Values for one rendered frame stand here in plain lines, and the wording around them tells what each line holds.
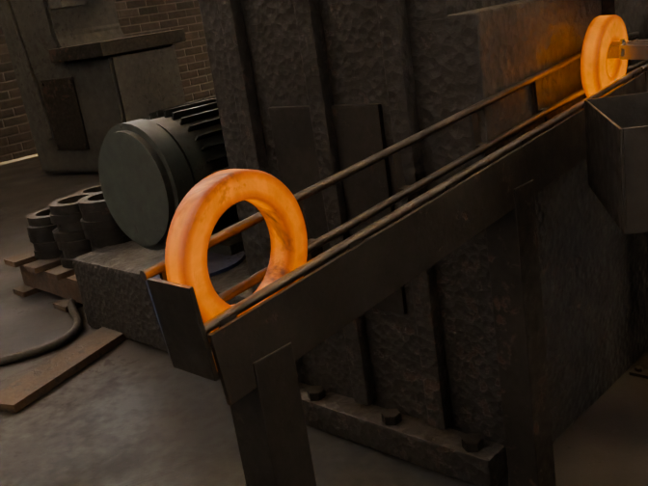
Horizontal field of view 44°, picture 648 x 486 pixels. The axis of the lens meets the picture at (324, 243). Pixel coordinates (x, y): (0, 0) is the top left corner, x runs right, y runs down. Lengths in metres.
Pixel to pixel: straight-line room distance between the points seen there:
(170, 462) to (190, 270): 1.09
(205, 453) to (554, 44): 1.13
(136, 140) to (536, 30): 1.19
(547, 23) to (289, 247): 0.79
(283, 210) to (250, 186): 0.06
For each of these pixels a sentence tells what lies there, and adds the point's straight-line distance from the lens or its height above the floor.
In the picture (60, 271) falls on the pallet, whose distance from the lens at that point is 3.01.
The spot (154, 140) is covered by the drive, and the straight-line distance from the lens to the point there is 2.24.
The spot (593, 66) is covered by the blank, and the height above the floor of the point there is 0.74.
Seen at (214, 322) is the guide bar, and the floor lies 0.63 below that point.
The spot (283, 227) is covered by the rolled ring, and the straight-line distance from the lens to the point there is 0.91.
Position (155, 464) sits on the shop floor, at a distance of 1.88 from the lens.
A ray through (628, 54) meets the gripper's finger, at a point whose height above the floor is 0.76.
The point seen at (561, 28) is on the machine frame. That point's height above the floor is 0.81.
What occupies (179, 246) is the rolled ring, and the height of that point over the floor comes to 0.71.
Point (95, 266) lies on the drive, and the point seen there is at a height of 0.24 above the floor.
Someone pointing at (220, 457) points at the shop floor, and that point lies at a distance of 1.84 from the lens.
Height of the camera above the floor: 0.92
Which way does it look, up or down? 17 degrees down
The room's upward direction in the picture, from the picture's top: 9 degrees counter-clockwise
